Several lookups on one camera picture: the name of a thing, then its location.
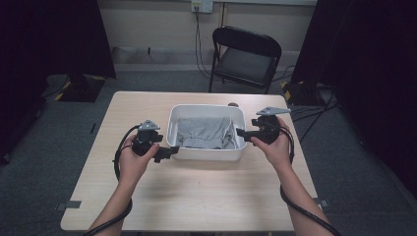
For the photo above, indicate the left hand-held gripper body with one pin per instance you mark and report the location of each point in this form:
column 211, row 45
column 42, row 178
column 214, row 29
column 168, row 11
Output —
column 144, row 142

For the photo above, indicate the small black floor tape piece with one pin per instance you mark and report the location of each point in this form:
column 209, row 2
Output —
column 93, row 128

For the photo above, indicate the black stand base yellow stripes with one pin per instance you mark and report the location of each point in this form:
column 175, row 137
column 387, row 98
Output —
column 80, row 90
column 301, row 93

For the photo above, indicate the small dark round object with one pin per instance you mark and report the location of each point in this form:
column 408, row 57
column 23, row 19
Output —
column 233, row 104

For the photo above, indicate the grey tape strip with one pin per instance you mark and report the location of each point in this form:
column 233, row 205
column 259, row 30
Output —
column 69, row 205
column 323, row 202

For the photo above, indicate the grey wall trunking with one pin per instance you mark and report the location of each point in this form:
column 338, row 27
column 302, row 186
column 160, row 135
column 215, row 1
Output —
column 164, row 56

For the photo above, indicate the black folding chair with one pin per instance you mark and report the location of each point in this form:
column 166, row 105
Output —
column 246, row 64

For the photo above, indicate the person's right hand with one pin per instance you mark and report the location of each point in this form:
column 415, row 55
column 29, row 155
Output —
column 278, row 152

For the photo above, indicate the white wall power socket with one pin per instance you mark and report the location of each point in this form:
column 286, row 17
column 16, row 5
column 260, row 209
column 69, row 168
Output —
column 202, row 6

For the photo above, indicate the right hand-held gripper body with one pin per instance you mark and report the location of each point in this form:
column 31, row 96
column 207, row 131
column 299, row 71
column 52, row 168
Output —
column 268, row 129

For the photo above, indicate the dark curtain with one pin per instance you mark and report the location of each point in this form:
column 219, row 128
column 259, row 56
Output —
column 370, row 65
column 49, row 39

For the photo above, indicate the thin wall conduit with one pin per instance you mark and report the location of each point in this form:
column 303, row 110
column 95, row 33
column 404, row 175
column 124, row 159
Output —
column 224, row 14

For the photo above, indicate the white plastic basket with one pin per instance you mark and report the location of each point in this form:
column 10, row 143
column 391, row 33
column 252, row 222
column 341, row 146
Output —
column 205, row 154

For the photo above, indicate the person's left hand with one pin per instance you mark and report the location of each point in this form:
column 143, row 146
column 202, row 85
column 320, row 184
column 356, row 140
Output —
column 136, row 167

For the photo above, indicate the grey shorts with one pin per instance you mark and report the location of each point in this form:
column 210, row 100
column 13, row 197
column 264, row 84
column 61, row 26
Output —
column 206, row 132

